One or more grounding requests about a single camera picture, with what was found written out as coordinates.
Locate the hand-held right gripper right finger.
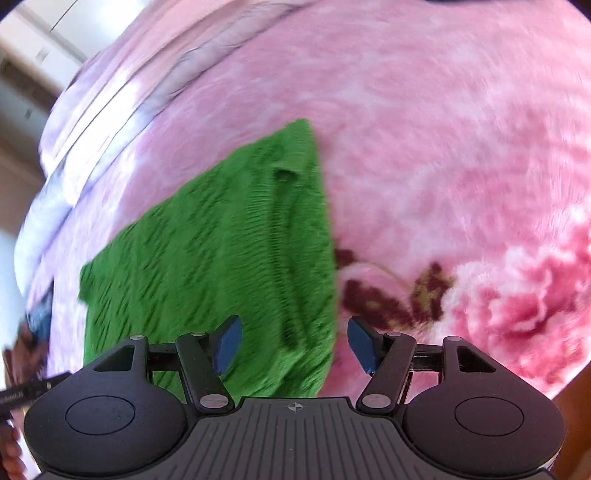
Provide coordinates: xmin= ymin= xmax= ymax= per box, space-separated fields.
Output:
xmin=347 ymin=316 xmax=513 ymax=414

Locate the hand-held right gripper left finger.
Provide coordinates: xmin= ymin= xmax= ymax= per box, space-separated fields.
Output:
xmin=85 ymin=316 xmax=244 ymax=414

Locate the green knitted sweater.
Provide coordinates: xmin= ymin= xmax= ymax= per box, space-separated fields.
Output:
xmin=78 ymin=119 xmax=339 ymax=398

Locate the person's left hand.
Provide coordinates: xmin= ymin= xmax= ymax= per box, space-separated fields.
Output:
xmin=0 ymin=413 xmax=27 ymax=480

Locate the brown garment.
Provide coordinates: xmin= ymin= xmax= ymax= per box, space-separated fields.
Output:
xmin=2 ymin=332 xmax=48 ymax=385

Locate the navy striped garment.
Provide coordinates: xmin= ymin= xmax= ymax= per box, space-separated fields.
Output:
xmin=25 ymin=281 xmax=55 ymax=343

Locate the pink floral blanket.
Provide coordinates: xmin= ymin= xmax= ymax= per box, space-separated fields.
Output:
xmin=14 ymin=0 xmax=591 ymax=400

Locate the pink pillow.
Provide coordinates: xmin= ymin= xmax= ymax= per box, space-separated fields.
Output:
xmin=39 ymin=0 xmax=305 ymax=185

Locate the light wardrobe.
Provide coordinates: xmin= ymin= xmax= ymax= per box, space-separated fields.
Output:
xmin=0 ymin=4 xmax=89 ymax=222

